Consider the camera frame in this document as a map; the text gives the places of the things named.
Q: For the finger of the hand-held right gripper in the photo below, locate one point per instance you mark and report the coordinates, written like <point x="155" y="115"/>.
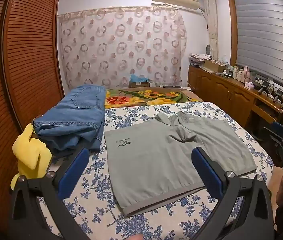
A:
<point x="281" y="132"/>

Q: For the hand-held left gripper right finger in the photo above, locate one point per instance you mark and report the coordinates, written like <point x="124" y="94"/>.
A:
<point x="206" y="175"/>

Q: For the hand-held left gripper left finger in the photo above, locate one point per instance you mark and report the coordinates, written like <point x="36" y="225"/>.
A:
<point x="74" y="172"/>

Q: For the grey pants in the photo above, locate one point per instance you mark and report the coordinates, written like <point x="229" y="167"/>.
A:
<point x="151" y="170"/>

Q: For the blue floral bedsheet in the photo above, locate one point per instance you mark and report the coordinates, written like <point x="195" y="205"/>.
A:
<point x="99" y="205"/>

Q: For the yellow plush toy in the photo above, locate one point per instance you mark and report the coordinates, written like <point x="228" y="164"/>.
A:
<point x="29" y="155"/>

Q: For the blue denim jeans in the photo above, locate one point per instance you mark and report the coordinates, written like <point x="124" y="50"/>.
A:
<point x="76" y="120"/>

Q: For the pink bottle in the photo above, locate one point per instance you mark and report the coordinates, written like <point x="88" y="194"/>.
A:
<point x="246" y="75"/>

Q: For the white bottles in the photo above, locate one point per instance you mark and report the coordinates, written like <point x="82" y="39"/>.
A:
<point x="237" y="73"/>

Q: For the wooden cabinet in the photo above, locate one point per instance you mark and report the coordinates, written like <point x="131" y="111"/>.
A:
<point x="219" y="87"/>

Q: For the colourful flower blanket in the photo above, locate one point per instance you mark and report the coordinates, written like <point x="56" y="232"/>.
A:
<point x="144" y="96"/>

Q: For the small grey fan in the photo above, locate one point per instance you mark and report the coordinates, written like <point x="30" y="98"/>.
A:
<point x="209" y="49"/>

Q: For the stack of papers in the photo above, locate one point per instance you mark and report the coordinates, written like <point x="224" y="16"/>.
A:
<point x="199" y="58"/>

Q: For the wooden louvred wardrobe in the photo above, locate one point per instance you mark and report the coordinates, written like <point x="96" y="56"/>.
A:
<point x="19" y="55"/>

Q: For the white lace curtain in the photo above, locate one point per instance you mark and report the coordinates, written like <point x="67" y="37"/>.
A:
<point x="211" y="17"/>

